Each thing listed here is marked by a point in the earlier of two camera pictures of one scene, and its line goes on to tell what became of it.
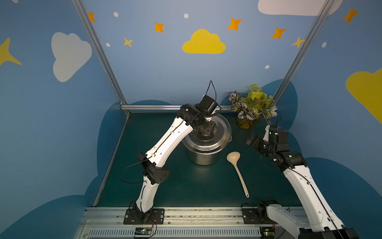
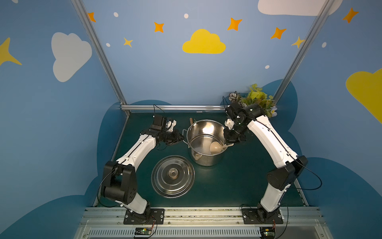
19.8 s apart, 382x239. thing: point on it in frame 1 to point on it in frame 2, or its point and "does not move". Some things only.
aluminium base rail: x=186 y=223 does not move
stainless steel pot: x=207 y=150 does not move
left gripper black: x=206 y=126 to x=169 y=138
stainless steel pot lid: x=220 y=137 to x=173 y=176
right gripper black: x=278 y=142 to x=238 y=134
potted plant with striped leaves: x=251 y=106 does not move
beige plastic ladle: x=233 y=157 to x=216 y=147
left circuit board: x=143 y=231 does not move
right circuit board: x=267 y=232 does not move
